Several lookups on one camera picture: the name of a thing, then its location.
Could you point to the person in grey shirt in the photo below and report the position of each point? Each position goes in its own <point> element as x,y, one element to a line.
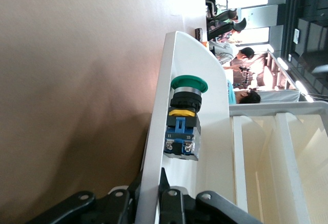
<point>223,51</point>

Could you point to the person in teal shirt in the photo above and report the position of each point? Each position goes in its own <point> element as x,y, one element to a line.
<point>249,98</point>

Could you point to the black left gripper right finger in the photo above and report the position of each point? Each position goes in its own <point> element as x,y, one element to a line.
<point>179,208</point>

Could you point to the orange button enclosure box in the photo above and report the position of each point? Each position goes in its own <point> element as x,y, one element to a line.
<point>204,43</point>

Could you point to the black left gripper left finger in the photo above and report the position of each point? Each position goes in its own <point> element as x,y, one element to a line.
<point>84,203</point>

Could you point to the black office chair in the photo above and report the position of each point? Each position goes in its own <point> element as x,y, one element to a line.
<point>220,28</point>

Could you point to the green mushroom push button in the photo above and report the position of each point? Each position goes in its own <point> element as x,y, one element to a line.
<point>183,131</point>

